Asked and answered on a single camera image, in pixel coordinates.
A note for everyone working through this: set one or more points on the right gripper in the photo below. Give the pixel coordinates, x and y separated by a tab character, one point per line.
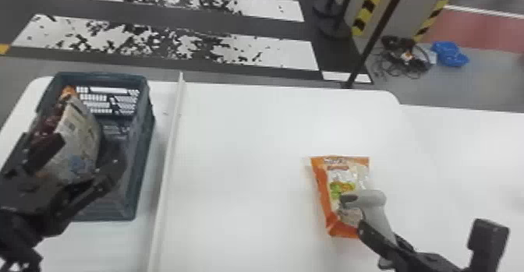
425	264

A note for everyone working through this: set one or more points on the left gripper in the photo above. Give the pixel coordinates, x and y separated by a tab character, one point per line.
28	200

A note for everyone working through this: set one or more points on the white snack packet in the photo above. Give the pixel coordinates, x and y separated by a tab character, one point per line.
75	138

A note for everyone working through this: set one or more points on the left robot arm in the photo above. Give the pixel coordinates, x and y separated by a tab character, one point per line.
16	245

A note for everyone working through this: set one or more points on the blue basket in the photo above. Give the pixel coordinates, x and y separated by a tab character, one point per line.
131	142

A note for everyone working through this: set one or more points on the orange snack packet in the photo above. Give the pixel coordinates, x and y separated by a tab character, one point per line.
331	183

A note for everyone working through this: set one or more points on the blue bag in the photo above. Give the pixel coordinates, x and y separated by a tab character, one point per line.
449	54

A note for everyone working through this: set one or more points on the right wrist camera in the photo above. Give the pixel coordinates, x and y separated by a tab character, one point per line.
488	241

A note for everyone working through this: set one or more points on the striped post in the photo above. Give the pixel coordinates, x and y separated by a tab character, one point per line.
368	5
436	9

